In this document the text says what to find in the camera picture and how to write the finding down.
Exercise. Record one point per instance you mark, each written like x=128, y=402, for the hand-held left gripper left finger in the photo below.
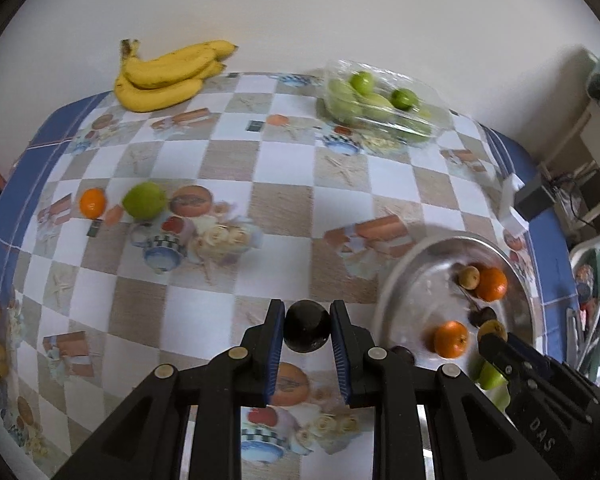
x=272, y=355

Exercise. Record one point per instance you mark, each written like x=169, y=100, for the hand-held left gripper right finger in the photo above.
x=341, y=355

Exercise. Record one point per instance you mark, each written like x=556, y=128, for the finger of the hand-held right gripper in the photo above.
x=502, y=360
x=529, y=355

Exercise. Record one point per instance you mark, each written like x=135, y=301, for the green guava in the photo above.
x=488, y=377

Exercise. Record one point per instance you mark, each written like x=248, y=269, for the dark purple plum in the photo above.
x=482, y=316
x=307, y=326

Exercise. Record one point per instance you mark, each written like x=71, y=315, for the orange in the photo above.
x=450, y=339
x=93, y=203
x=491, y=284

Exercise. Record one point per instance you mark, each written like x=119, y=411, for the tan sapodilla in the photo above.
x=468, y=276

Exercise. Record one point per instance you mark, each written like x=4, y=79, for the round metal tray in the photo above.
x=419, y=290

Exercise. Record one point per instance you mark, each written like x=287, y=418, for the basket of small tools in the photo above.
x=597, y=305

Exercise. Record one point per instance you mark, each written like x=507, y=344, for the white paper tag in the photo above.
x=512, y=205

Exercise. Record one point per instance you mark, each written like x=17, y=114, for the small dark box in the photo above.
x=533, y=200

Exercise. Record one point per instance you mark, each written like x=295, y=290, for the large green apple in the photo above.
x=145, y=200

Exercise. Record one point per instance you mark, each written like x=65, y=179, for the green pear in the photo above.
x=420, y=124
x=376, y=105
x=342, y=96

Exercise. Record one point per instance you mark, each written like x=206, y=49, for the clear plastic pear container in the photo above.
x=384, y=105

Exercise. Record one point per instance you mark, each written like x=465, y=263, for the green lime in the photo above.
x=403, y=98
x=362, y=81

